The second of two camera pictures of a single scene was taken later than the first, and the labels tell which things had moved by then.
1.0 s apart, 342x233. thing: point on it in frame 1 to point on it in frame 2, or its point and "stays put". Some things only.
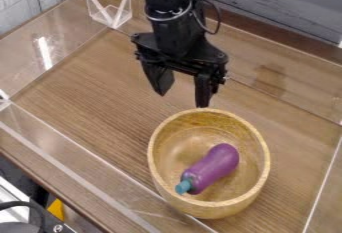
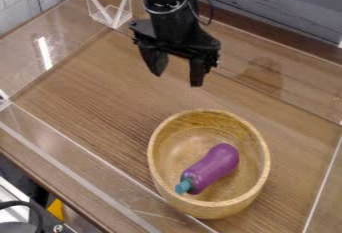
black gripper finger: [207, 87] to [200, 68]
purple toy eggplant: [219, 164] stays put
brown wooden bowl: [180, 140] stays put
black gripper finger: [161, 78] to [157, 58]
